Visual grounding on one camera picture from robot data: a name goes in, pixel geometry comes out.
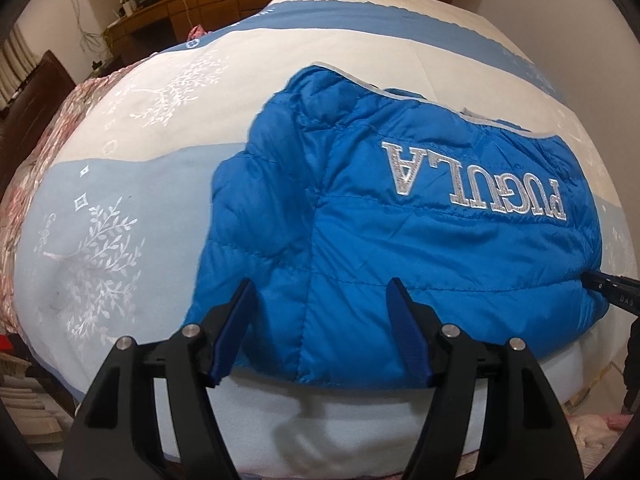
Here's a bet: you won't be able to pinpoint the wooden desk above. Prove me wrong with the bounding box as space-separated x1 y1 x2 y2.
107 0 197 62

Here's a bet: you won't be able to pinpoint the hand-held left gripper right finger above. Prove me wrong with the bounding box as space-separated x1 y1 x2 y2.
386 277 585 480

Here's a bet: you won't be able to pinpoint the beige plush cushion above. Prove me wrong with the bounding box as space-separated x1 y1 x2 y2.
560 409 621 453

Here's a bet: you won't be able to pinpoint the dark wall cables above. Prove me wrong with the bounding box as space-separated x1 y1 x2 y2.
69 0 117 53

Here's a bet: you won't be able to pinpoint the pink floral quilt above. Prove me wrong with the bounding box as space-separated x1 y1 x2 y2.
0 24 209 332

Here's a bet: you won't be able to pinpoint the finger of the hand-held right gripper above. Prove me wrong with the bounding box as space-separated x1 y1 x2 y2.
582 270 640 296

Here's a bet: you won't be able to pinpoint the beige stacked boards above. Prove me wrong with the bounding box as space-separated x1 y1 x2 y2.
0 349 64 445

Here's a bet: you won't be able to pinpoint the dark wooden headboard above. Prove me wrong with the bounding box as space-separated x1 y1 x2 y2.
0 50 77 192

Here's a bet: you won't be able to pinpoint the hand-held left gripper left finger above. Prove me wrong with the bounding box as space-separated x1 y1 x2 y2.
59 278 259 480

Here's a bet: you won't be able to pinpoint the blue and white bed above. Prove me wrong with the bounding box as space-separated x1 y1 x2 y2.
10 0 640 476

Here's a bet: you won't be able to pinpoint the blue puffer jacket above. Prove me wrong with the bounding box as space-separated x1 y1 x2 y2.
182 62 612 392

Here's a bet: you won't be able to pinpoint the beige striped curtain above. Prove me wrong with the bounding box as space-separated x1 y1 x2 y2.
0 24 40 107

